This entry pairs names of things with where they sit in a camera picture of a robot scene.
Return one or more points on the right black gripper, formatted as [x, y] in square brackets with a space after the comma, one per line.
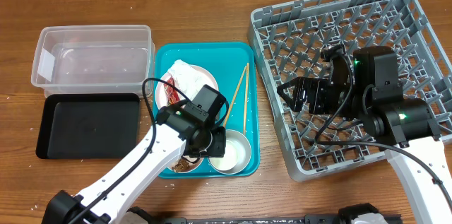
[316, 96]

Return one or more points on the small pink bowl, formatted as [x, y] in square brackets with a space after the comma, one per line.
[195, 161]

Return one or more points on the white paper cup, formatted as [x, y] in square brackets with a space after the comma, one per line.
[233, 155]

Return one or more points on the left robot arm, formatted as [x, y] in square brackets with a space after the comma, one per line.
[187, 128]

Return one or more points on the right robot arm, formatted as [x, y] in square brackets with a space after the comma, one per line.
[368, 92]

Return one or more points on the grey dishwasher rack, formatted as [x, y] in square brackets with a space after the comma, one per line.
[287, 39]

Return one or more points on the left wooden chopstick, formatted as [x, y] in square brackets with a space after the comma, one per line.
[234, 96]

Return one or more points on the wooden chopstick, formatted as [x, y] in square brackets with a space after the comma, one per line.
[246, 91]
[234, 96]

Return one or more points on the right wooden chopstick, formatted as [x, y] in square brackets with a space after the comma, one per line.
[246, 91]

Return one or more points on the teal serving tray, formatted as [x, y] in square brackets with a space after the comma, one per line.
[225, 61]

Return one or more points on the grey metal bowl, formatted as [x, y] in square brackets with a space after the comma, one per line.
[233, 135]

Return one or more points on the large white plate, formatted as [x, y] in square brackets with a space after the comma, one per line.
[160, 98]

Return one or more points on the crumpled white napkin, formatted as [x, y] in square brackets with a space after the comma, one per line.
[189, 80]

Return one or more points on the red snack wrapper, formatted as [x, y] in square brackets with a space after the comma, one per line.
[171, 94]

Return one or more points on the brown food scrap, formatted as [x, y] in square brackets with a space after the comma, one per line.
[181, 166]

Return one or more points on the black plastic tray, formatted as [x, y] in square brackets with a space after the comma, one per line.
[79, 126]

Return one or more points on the clear plastic bin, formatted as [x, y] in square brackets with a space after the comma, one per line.
[79, 59]

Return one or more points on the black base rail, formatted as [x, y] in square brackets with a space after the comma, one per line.
[138, 215]

